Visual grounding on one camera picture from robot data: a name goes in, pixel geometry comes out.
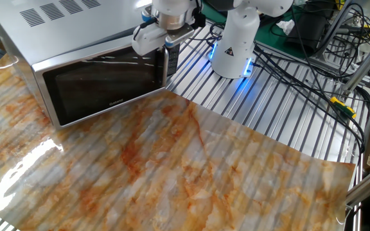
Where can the white Franka Hand gripper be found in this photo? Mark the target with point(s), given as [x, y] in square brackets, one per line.
[148, 38]

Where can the slanted aluminium profile post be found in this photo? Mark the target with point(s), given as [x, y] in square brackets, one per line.
[368, 64]

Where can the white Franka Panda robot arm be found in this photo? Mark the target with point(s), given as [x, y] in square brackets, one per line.
[239, 32]

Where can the green cutting mat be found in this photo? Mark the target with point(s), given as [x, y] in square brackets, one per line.
[268, 38]

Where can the crumpled white tissue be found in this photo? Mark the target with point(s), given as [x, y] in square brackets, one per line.
[286, 26]

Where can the microwave door with black window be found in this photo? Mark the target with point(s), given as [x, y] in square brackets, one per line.
[101, 83]

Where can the black box device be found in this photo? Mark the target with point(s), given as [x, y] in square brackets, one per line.
[307, 32]

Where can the grey metal stand leg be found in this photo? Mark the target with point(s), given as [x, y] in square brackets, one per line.
[336, 29]

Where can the orange marble pattern glossy sheet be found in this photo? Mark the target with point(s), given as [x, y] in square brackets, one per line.
[172, 167]

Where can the silver wrist camera with blue ends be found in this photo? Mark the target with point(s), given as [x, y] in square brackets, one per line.
[180, 33]

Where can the silver Galanz microwave oven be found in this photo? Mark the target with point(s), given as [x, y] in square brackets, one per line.
[75, 29]

